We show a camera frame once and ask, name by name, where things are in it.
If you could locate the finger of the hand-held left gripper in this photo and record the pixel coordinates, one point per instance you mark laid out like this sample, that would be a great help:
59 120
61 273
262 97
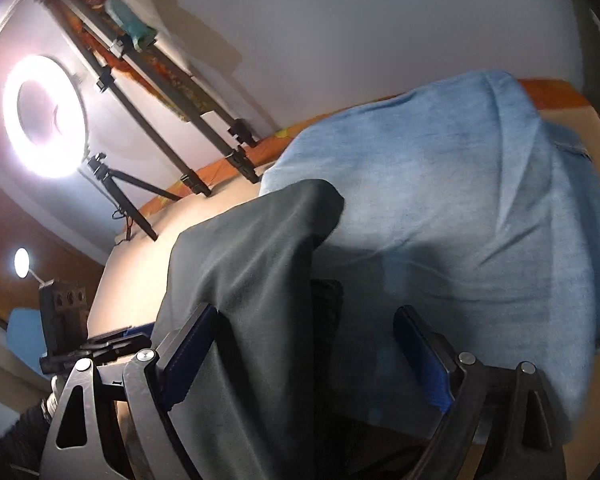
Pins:
115 351
115 335

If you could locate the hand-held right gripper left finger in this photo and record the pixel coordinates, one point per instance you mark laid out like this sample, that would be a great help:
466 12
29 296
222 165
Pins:
185 360

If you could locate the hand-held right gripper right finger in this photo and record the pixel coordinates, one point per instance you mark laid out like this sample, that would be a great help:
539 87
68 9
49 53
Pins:
430 360

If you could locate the dark grey pants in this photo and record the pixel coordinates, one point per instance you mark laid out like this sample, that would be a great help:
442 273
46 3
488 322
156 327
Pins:
240 270

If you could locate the light blue denim pants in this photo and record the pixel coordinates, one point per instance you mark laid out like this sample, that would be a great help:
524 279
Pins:
455 185

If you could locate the blue chair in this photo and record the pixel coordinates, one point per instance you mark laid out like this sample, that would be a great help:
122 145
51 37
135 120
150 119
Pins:
22 332

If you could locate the white clamp lamp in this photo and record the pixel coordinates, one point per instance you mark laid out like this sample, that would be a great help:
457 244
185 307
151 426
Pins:
21 261

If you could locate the wooden door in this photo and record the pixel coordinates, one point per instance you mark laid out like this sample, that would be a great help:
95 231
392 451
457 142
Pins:
35 220

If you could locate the small black tripod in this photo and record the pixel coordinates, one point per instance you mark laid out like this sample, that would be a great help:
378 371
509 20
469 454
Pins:
130 182

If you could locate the tall grey tripod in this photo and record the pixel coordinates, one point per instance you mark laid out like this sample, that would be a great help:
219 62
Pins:
180 125

